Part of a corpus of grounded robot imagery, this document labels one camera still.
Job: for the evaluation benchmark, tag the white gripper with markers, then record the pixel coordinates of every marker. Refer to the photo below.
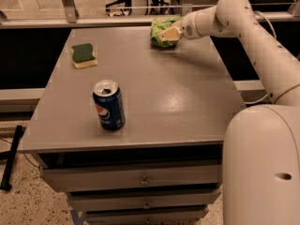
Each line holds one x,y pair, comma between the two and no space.
187,26

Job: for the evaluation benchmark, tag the green rice chip bag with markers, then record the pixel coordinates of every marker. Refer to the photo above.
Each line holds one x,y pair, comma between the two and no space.
158,25

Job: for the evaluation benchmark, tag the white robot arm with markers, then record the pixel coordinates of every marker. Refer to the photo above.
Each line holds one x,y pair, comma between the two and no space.
261,150

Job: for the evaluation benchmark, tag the blue pepsi can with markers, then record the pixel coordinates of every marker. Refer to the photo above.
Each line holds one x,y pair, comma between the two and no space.
107,96

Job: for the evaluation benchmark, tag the green yellow sponge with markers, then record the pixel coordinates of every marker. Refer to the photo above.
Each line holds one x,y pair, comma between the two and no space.
83,55

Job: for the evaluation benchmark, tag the grey metal railing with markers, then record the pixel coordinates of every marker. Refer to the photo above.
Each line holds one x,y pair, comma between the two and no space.
91,13

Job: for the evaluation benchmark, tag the grey drawer cabinet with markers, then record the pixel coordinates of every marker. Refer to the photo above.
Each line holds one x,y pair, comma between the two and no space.
177,105

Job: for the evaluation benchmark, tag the bottom grey drawer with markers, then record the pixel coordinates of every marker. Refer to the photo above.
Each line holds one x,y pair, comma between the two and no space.
150,216

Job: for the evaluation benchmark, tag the grey drawer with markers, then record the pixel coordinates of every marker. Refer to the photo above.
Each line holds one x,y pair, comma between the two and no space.
137,175
150,216
144,199

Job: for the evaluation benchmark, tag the top grey drawer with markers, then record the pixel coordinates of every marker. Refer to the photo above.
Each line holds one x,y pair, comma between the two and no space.
137,175

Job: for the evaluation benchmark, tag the middle grey drawer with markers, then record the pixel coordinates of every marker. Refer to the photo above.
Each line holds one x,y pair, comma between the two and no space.
144,199

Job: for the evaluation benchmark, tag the black metal stand leg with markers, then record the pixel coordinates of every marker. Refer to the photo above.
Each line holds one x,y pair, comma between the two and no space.
9,157

